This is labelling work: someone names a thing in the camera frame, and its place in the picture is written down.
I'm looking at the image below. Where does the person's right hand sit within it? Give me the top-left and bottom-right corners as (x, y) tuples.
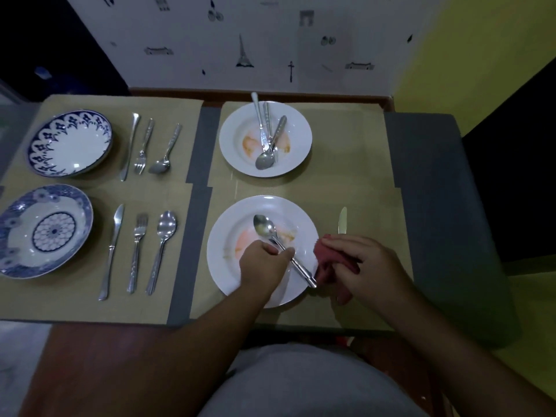
(320, 233), (414, 316)

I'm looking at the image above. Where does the person's left hand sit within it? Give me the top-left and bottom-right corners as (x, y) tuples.
(237, 239), (296, 301)

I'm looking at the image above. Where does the white plate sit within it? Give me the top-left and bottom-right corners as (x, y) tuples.
(218, 101), (313, 178)
(206, 195), (321, 309)

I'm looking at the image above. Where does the steel spoon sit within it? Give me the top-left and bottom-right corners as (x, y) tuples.
(253, 214), (319, 290)
(148, 123), (183, 175)
(145, 210), (178, 297)
(255, 115), (288, 171)

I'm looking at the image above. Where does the red cleaning cloth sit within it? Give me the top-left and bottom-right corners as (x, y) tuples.
(314, 236), (362, 305)

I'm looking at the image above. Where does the steel fork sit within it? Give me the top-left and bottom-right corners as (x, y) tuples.
(133, 118), (155, 175)
(262, 101), (279, 163)
(126, 212), (149, 295)

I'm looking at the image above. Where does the blue geometric rim plate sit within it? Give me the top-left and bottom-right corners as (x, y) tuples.
(0, 183), (94, 280)

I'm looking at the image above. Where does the blue floral rim plate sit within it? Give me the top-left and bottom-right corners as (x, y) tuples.
(27, 109), (114, 178)

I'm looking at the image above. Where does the person's left forearm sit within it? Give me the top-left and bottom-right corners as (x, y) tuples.
(65, 286), (275, 417)

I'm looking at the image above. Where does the person's right forearm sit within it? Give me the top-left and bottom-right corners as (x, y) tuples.
(373, 286), (556, 417)

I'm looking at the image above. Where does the person's grey shirt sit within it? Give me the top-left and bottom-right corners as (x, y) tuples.
(197, 345), (431, 417)

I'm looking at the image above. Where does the beige woven placemat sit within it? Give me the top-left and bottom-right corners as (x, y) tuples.
(0, 94), (204, 191)
(207, 101), (403, 201)
(189, 186), (415, 334)
(0, 182), (195, 326)

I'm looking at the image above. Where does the black furniture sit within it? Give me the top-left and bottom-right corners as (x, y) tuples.
(462, 56), (556, 265)

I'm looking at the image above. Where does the brown wooden baseboard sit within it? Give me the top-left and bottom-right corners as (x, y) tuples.
(128, 86), (395, 112)

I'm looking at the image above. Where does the brown wooden seat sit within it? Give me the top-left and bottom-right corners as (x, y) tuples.
(19, 323), (209, 417)

